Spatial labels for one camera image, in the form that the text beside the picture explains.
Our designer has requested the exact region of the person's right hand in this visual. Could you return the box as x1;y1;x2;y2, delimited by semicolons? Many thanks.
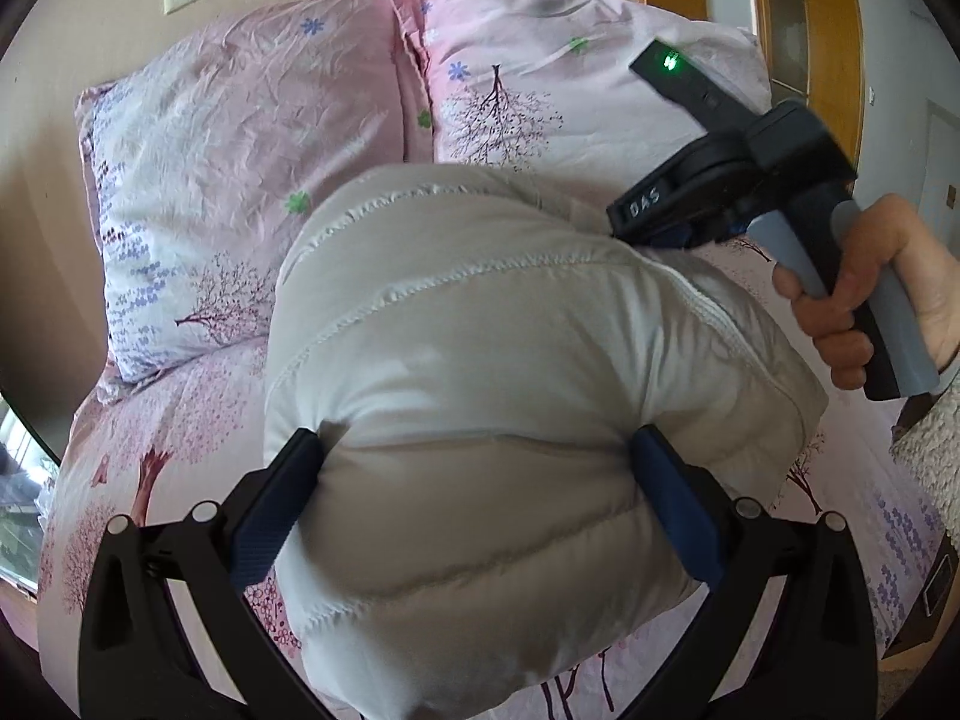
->
773;193;958;390

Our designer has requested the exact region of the left floral pillow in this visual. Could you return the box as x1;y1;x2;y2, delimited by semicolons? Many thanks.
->
75;0;433;394

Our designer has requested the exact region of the floral pillow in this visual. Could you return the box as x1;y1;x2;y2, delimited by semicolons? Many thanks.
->
75;0;433;394
420;0;771;208

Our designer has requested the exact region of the pink floral bed sheet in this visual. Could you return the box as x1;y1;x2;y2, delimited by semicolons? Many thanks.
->
37;242;944;718

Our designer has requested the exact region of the black flat television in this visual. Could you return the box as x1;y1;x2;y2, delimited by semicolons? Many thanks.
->
0;400;60;598

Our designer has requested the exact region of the right floral pillow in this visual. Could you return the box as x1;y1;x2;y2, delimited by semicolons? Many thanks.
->
420;0;771;208

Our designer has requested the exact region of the wooden glass door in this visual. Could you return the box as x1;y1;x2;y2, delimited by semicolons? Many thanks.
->
641;0;866;163

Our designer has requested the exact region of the beige puffer jacket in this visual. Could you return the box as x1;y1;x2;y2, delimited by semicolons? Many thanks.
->
263;164;827;718

